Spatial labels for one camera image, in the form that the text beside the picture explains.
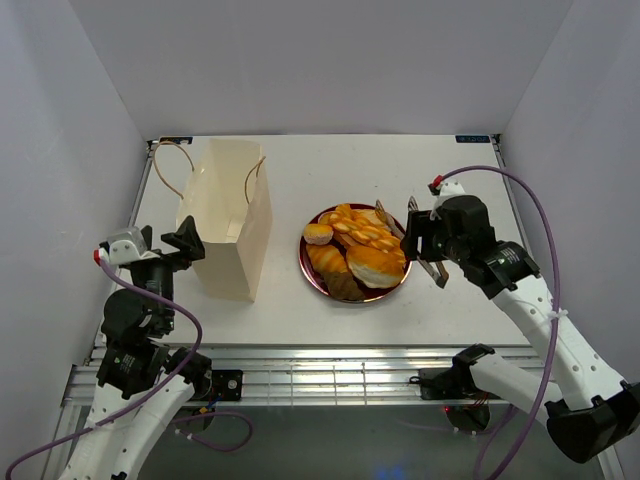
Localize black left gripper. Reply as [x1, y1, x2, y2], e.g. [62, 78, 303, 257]
[138, 214, 205, 331]

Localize metal serving tongs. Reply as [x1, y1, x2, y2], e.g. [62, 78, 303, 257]
[374, 199, 449, 289]

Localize long braided orange bread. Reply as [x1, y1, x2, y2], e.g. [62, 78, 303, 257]
[318, 203, 405, 261]

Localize small round sugared bun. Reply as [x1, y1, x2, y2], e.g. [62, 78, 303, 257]
[303, 223, 334, 246]

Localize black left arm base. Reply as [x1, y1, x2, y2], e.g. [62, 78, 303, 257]
[193, 370, 244, 402]

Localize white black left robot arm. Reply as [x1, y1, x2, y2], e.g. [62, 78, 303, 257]
[61, 216, 212, 479]

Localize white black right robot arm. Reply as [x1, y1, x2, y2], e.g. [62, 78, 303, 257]
[402, 195, 639, 463]

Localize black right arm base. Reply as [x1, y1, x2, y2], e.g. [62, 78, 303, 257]
[409, 367, 481, 400]

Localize flat toasted white bread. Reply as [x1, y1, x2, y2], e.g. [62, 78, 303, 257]
[355, 209, 391, 232]

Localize white paper bag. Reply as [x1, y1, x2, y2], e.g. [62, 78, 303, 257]
[152, 139, 273, 302]

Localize large round orange bun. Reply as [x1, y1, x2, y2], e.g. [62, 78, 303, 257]
[346, 245, 405, 289]

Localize blue label sticker left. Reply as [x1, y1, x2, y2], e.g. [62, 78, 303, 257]
[158, 136, 193, 146]

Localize blue label sticker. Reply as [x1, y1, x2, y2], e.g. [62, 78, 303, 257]
[158, 136, 193, 146]
[455, 135, 491, 144]

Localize dark brown croissant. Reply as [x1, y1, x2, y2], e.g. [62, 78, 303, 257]
[322, 271, 365, 302]

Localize striped golden croissant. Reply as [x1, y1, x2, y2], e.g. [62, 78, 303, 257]
[305, 244, 349, 275]

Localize blue label sticker right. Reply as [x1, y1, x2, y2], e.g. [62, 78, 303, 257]
[455, 135, 491, 144]

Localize dark red round plate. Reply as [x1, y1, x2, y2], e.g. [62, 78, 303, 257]
[299, 203, 410, 304]

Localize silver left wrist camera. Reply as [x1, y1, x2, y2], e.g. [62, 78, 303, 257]
[93, 227, 152, 266]

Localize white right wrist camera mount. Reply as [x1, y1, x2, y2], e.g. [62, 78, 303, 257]
[429, 176, 466, 221]

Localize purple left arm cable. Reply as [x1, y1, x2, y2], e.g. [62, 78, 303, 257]
[0, 254, 254, 480]

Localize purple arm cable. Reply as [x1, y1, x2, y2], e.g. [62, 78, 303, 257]
[429, 166, 569, 467]
[0, 254, 254, 480]

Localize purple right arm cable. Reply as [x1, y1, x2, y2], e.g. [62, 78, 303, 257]
[429, 166, 569, 467]

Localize aluminium front frame rail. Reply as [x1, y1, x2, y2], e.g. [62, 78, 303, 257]
[62, 344, 601, 407]

